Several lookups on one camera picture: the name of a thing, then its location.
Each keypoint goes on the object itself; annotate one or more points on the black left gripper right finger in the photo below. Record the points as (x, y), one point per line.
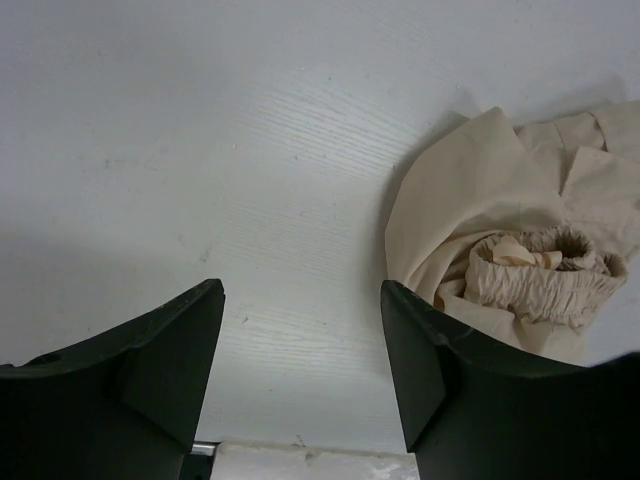
(472, 407)

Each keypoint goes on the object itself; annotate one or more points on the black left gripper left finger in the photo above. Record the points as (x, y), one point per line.
(123, 404)

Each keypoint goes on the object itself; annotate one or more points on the beige cargo trousers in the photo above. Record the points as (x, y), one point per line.
(523, 234)

